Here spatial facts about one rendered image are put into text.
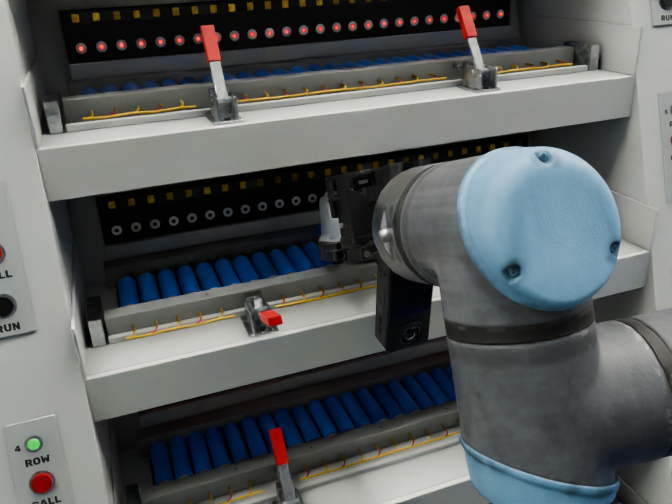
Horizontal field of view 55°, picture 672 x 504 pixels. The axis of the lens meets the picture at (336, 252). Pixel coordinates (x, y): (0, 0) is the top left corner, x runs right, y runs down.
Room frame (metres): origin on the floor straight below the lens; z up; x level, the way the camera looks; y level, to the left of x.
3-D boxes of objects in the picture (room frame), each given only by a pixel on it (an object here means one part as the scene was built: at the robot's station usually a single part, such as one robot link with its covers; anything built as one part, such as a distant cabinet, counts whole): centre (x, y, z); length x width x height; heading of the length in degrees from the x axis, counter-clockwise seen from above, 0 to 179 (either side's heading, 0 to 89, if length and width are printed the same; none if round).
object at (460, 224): (0.40, -0.10, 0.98); 0.12 x 0.09 x 0.10; 18
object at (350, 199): (0.56, -0.05, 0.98); 0.12 x 0.08 x 0.09; 18
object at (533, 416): (0.39, -0.12, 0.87); 0.12 x 0.09 x 0.12; 98
